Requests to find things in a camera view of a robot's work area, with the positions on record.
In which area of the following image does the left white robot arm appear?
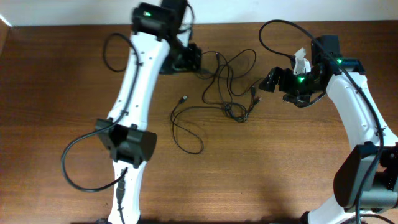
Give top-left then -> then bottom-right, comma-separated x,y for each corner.
95,0 -> 201,223

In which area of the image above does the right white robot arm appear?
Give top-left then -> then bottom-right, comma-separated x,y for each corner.
259,35 -> 397,223

